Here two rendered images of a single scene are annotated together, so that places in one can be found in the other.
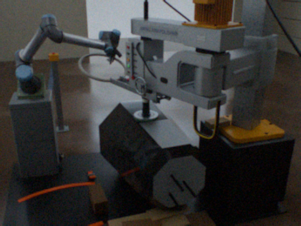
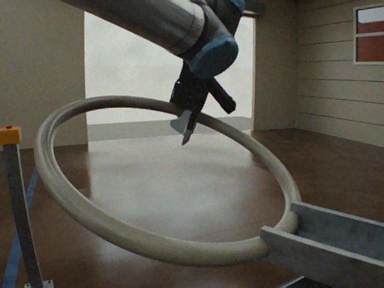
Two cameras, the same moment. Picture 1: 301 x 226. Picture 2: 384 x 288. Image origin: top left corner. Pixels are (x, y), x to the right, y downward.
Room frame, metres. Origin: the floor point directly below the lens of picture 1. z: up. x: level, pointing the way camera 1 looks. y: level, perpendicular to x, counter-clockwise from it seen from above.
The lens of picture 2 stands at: (2.61, 0.52, 1.29)
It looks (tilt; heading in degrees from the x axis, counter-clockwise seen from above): 12 degrees down; 351
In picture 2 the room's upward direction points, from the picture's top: straight up
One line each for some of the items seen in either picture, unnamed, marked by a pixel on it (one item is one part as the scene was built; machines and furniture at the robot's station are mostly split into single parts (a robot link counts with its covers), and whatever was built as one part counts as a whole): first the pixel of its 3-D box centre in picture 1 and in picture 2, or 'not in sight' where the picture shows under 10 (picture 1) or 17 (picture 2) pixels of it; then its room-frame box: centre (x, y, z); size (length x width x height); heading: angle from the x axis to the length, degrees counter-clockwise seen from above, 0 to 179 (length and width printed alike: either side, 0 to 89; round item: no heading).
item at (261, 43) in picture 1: (253, 60); not in sight; (2.60, -0.85, 1.36); 0.35 x 0.35 x 0.41
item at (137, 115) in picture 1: (146, 115); not in sight; (2.62, 0.03, 0.86); 0.21 x 0.21 x 0.01
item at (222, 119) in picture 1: (217, 122); not in sight; (2.57, -0.59, 0.81); 0.20 x 0.10 x 0.05; 115
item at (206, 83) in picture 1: (208, 79); not in sight; (2.13, -0.40, 1.33); 0.19 x 0.19 x 0.20
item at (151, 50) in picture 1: (152, 66); not in sight; (2.56, -0.02, 1.30); 0.36 x 0.22 x 0.45; 41
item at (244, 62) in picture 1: (241, 65); not in sight; (2.45, -0.71, 1.35); 0.74 x 0.34 x 0.25; 137
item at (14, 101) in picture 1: (36, 133); not in sight; (3.15, 1.22, 0.43); 0.50 x 0.50 x 0.85; 14
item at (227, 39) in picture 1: (177, 33); not in sight; (2.36, -0.20, 1.60); 0.96 x 0.25 x 0.17; 41
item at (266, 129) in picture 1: (245, 126); not in sight; (2.60, -0.85, 0.76); 0.49 x 0.49 x 0.05; 17
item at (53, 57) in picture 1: (57, 93); (22, 218); (4.17, 1.26, 0.54); 0.20 x 0.20 x 1.09; 17
